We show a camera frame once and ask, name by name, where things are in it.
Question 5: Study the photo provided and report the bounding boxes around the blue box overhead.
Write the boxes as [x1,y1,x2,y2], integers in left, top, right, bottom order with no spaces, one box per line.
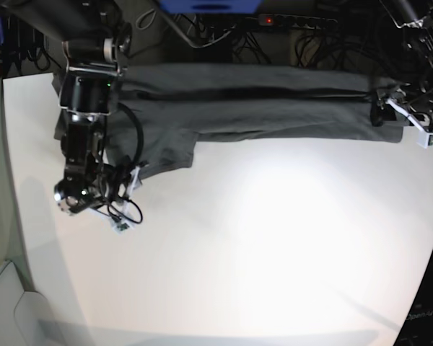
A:
[159,0,261,14]

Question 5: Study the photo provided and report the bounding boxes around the white cable loop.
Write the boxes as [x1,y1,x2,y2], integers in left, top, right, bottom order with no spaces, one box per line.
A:
[185,21,235,49]

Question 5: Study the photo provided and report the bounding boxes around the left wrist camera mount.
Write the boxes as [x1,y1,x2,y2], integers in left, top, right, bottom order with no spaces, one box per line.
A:
[376,88,433,149]

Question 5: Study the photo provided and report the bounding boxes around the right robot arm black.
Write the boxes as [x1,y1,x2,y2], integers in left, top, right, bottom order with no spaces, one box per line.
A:
[1,1,144,214]

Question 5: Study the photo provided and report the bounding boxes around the grey bin at left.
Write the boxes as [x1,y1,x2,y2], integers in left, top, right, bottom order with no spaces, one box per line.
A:
[0,261,66,345]

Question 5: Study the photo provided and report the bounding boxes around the black power strip red switch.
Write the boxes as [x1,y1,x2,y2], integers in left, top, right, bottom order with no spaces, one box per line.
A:
[258,14,338,30]

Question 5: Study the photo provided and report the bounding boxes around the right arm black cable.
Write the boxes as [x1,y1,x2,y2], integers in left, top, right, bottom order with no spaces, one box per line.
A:
[117,102,145,170]

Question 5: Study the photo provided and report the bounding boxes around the dark grey t-shirt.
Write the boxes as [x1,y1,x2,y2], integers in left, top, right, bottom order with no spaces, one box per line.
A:
[51,63,407,180]

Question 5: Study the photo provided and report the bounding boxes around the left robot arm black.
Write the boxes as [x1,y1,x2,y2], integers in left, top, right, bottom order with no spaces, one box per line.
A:
[380,1,433,122]

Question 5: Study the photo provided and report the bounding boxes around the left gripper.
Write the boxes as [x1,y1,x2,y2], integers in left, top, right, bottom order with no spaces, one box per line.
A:
[406,93,433,119]

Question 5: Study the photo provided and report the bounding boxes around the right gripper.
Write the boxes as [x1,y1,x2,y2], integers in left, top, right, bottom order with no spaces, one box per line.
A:
[89,184,125,210]

